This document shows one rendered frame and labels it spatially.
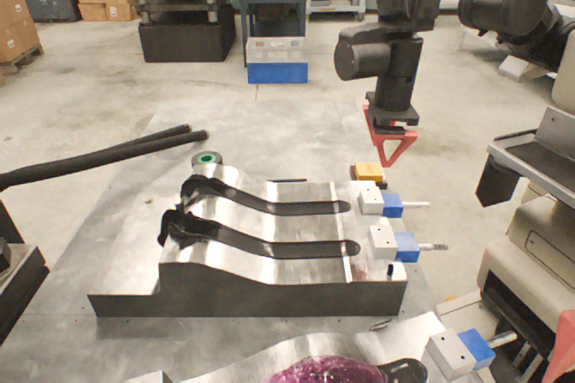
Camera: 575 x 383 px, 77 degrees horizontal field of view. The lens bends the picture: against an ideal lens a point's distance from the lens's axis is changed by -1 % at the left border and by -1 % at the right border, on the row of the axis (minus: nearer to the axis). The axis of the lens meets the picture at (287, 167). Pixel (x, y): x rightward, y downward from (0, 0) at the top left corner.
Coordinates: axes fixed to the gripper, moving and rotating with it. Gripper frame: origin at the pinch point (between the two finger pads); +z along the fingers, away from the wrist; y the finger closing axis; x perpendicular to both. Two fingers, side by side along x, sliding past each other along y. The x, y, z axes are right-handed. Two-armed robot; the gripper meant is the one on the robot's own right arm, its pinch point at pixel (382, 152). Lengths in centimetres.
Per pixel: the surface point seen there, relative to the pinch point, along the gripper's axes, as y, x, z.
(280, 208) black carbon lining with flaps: -0.6, -17.6, 13.4
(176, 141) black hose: -33, -46, 17
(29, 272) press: 5, -69, 27
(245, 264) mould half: 15.7, -22.9, 11.1
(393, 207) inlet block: 2.1, 3.3, 10.6
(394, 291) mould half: 17.9, 0.5, 14.6
